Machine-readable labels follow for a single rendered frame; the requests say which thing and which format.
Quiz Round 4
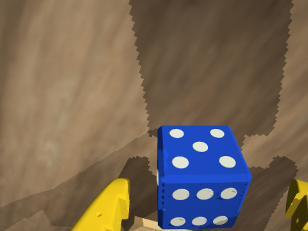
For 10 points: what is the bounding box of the blue die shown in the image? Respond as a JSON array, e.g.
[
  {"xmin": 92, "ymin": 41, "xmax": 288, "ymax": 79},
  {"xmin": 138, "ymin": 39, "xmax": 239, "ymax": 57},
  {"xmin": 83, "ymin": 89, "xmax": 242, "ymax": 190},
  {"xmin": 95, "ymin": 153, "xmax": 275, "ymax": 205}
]
[{"xmin": 157, "ymin": 125, "xmax": 252, "ymax": 230}]

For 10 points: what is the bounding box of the tan flat mat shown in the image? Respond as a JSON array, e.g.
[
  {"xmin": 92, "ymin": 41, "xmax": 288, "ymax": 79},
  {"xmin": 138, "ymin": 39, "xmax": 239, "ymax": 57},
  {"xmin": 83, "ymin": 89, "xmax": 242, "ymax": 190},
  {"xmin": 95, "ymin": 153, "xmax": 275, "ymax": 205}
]
[{"xmin": 123, "ymin": 216, "xmax": 191, "ymax": 231}]

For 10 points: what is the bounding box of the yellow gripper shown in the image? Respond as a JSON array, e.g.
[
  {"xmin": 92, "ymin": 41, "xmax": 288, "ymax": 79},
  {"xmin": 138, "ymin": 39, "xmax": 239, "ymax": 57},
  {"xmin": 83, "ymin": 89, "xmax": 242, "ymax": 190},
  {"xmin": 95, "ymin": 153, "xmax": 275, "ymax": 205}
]
[{"xmin": 70, "ymin": 178, "xmax": 308, "ymax": 231}]

